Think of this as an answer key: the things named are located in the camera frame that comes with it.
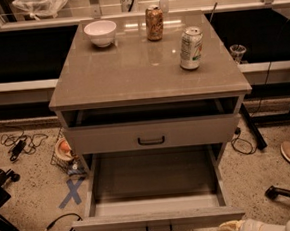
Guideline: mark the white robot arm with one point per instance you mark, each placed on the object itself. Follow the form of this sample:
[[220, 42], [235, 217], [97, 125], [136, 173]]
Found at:
[[252, 225]]

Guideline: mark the grey drawer cabinet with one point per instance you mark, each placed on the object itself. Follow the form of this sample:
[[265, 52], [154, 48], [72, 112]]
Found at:
[[135, 80]]

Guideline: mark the open bottom drawer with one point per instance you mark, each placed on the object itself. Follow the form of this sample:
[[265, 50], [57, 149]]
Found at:
[[165, 189]]

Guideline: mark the white green soda can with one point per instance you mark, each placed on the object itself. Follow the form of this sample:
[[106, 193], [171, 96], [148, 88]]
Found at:
[[191, 46]]

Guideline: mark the white ceramic bowl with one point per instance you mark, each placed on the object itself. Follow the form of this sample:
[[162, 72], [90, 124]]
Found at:
[[101, 33]]

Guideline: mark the black table leg bar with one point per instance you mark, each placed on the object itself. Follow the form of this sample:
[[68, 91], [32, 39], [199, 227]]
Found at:
[[261, 144]]

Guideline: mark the orange soda can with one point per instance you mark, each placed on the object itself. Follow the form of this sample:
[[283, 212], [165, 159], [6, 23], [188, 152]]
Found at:
[[154, 23]]

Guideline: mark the blue tape cross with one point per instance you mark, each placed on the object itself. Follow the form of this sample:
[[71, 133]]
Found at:
[[73, 186]]

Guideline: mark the clear glass cup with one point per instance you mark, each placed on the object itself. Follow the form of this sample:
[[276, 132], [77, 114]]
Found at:
[[237, 51]]

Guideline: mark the black chair leg with caster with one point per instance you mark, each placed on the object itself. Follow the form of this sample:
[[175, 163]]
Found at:
[[273, 192]]

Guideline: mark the clear plastic bag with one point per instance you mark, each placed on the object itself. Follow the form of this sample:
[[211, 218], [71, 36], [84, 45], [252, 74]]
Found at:
[[40, 8]]

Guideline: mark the middle drawer with black handle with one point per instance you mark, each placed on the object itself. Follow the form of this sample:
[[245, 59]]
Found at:
[[143, 136]]

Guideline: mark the wire basket with items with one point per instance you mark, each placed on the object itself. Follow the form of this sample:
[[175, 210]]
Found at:
[[65, 159]]

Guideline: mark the black power adapter with cable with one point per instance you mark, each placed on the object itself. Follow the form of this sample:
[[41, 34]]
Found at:
[[19, 142]]

